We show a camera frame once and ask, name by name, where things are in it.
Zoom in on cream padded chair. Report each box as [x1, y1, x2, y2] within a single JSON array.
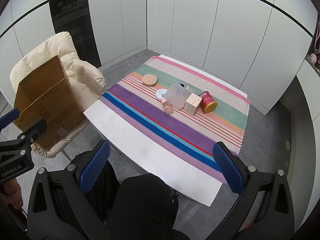
[[10, 32, 108, 158]]

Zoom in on striped colourful cloth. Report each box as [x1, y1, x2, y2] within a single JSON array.
[[100, 55, 250, 184]]

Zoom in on person's black pants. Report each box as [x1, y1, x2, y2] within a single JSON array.
[[75, 152, 180, 240]]

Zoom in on person's left hand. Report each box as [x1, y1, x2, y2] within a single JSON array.
[[0, 179, 24, 209]]

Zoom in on brown cardboard box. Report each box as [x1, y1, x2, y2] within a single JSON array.
[[13, 55, 88, 153]]

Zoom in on small pink bottle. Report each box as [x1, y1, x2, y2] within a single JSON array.
[[161, 98, 174, 115]]

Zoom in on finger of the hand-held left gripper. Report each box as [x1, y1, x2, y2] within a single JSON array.
[[0, 108, 20, 132], [14, 119, 48, 153]]

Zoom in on black glass cabinet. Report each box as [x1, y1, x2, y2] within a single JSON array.
[[47, 0, 102, 68]]

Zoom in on pale pink carton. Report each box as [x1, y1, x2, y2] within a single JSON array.
[[184, 93, 202, 116]]

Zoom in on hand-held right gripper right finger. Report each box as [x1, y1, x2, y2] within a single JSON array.
[[212, 141, 296, 240]]

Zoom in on red can with gold lid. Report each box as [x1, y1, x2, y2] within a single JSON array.
[[199, 91, 218, 113]]

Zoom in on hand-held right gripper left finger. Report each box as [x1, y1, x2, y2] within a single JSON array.
[[26, 140, 120, 240]]

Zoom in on clear plastic case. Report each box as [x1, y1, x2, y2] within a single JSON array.
[[166, 82, 193, 110]]

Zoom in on white round compact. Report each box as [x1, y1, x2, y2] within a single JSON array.
[[155, 88, 168, 101]]

